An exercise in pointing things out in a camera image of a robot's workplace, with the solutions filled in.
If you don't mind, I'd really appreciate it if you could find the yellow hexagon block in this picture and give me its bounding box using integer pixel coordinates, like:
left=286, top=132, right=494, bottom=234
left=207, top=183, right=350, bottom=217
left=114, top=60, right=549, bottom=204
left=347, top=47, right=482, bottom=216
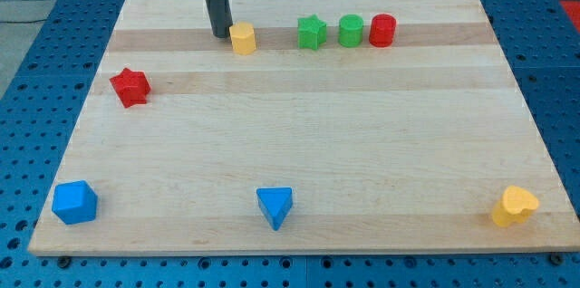
left=229, top=22, right=256, bottom=55

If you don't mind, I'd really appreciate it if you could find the green star block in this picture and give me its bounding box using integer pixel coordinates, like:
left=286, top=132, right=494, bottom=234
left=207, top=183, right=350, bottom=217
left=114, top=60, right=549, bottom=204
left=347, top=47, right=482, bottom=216
left=297, top=14, right=327, bottom=51

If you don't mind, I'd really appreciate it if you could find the red star block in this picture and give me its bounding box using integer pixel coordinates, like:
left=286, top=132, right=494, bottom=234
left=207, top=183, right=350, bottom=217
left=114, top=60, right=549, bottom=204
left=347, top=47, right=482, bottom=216
left=109, top=68, right=150, bottom=108

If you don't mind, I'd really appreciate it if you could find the green cylinder block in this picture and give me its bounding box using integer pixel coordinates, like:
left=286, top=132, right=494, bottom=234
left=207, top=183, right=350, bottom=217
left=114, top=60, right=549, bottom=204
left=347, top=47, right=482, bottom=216
left=338, top=14, right=364, bottom=48

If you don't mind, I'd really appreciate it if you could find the red cylinder block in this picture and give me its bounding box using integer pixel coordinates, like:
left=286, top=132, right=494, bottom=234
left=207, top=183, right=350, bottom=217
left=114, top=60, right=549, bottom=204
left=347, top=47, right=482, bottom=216
left=369, top=14, right=397, bottom=48

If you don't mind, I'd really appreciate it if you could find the light wooden board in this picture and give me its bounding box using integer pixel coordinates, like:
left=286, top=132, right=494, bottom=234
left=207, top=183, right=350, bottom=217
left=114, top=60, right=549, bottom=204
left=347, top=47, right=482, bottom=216
left=29, top=0, right=579, bottom=257

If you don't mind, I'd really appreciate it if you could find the blue triangle block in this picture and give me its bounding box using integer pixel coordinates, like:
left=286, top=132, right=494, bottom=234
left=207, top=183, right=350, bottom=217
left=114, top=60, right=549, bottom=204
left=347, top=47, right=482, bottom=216
left=256, top=187, right=294, bottom=231

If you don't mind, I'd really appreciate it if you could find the blue cube block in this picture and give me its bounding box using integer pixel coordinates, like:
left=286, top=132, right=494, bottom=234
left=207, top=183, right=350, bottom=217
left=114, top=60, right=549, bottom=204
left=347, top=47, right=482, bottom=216
left=52, top=180, right=98, bottom=225

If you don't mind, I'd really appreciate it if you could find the yellow heart block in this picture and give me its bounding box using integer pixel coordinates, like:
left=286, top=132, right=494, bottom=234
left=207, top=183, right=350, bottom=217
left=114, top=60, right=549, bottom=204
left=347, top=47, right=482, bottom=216
left=490, top=186, right=540, bottom=227

